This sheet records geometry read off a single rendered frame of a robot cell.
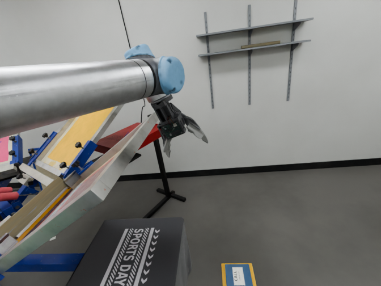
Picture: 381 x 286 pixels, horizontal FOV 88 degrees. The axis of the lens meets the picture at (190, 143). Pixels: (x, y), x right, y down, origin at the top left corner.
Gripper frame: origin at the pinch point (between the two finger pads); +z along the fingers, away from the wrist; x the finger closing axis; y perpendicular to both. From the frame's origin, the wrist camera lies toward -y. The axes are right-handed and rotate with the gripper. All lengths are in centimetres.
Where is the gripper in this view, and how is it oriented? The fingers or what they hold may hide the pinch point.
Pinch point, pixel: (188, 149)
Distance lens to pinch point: 69.7
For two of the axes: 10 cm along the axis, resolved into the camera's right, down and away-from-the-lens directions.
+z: 4.1, 8.4, 3.6
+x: 9.1, -3.4, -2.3
